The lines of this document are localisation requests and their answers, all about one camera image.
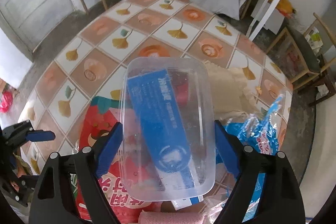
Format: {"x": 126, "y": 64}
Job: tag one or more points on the blue toothpaste box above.
{"x": 156, "y": 108}

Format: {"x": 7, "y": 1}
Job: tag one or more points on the yellow bag under table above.
{"x": 285, "y": 8}

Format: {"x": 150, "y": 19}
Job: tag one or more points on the pink sponge cloth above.
{"x": 147, "y": 217}

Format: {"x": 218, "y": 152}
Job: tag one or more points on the red snack bag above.
{"x": 97, "y": 121}

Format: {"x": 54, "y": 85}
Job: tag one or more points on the clear plastic food container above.
{"x": 190, "y": 82}

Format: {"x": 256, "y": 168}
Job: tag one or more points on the beige seat cushion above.
{"x": 232, "y": 98}

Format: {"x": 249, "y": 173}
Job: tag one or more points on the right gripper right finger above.
{"x": 280, "y": 201}

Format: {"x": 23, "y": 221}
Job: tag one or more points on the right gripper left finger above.
{"x": 53, "y": 199}

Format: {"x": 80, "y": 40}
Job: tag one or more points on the checkered ginkgo tablecloth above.
{"x": 95, "y": 62}

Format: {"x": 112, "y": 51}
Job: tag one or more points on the blue crinkled plastic wrapper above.
{"x": 260, "y": 134}

